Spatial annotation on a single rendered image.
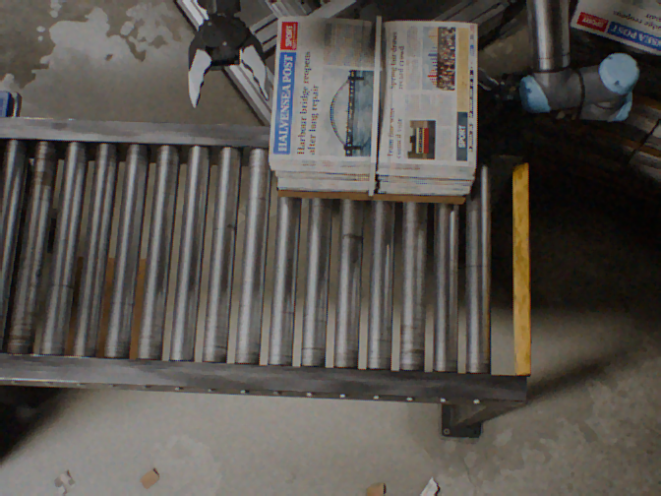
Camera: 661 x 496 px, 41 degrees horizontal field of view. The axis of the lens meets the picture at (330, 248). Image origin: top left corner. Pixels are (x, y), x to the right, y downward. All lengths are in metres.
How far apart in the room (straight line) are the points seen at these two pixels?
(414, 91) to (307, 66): 0.20
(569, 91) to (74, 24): 1.74
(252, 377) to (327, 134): 0.49
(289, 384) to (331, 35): 0.67
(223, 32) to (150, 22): 1.51
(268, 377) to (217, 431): 0.83
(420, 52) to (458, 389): 0.64
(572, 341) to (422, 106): 1.18
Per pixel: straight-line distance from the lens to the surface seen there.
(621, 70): 1.80
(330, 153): 1.57
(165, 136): 1.88
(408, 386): 1.71
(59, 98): 2.90
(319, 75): 1.63
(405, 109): 1.61
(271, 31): 2.60
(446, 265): 1.76
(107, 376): 1.77
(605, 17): 2.00
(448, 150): 1.58
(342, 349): 1.72
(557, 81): 1.76
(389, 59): 1.65
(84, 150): 1.92
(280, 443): 2.51
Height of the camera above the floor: 2.50
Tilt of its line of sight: 75 degrees down
